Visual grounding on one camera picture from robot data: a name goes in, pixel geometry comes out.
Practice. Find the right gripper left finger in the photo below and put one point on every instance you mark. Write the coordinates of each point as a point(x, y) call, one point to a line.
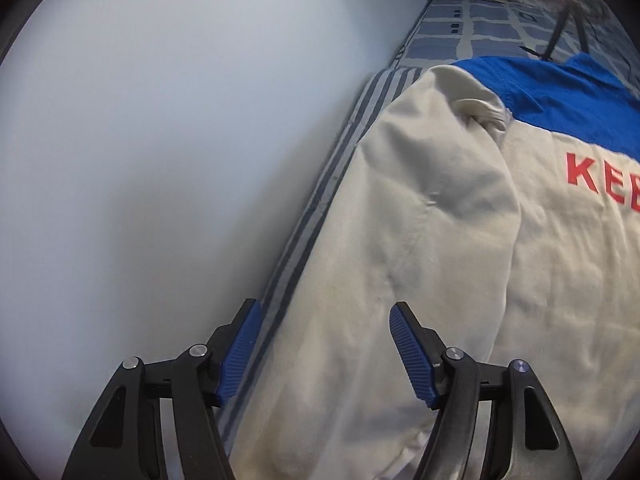
point(122, 437)

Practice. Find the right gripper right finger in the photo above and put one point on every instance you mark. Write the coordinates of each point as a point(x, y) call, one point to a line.
point(525, 440)

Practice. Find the cream and blue jacket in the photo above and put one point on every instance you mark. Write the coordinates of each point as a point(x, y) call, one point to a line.
point(499, 199)

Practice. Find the blue striped quilt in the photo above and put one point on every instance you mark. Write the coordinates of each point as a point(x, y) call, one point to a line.
point(379, 91)

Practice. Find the blue checkered bed sheet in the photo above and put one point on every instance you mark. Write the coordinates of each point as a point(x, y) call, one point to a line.
point(451, 30)

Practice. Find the black light tripod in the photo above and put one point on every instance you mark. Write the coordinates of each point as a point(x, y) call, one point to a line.
point(571, 10)

